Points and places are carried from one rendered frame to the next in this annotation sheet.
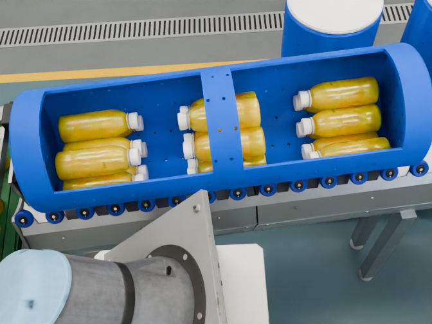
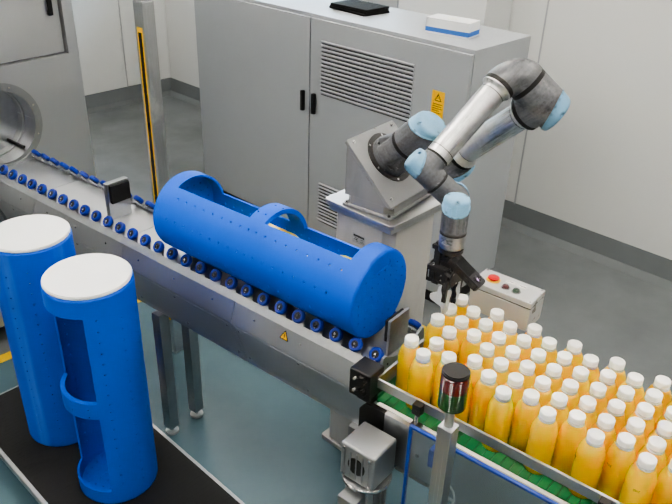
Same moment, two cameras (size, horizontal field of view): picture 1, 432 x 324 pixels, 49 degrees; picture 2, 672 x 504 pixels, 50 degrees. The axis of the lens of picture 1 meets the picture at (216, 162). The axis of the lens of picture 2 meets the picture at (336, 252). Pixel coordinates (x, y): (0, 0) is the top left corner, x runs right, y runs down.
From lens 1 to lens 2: 2.58 m
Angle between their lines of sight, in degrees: 87
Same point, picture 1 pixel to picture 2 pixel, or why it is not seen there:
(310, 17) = (120, 275)
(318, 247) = (197, 449)
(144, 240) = (374, 175)
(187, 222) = (359, 147)
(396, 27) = not seen: outside the picture
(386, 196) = not seen: hidden behind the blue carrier
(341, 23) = (116, 262)
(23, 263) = (421, 116)
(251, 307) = not seen: hidden behind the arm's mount
